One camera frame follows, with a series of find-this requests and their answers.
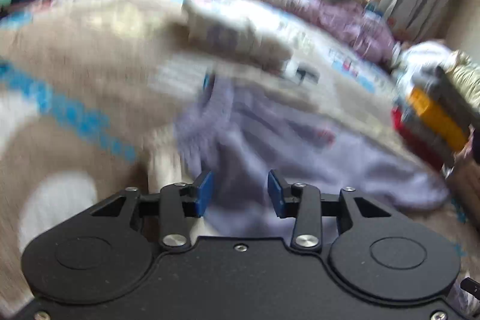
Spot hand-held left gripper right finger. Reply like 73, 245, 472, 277
267, 169, 392, 251

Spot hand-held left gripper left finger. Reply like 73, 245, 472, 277
90, 170, 215, 250

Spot lavender fleece pants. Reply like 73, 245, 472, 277
174, 74, 451, 238

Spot stack of beige folded clothes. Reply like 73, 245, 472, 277
442, 149, 480, 198

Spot red folded garment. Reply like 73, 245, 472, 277
391, 107, 452, 165

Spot white folded garment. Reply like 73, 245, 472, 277
181, 0, 294, 70

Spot cartoon mouse printed blanket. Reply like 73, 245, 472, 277
0, 0, 469, 283

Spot yellow folded garment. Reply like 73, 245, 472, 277
407, 87, 470, 153

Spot pile of white cream bedding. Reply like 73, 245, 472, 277
395, 42, 459, 90

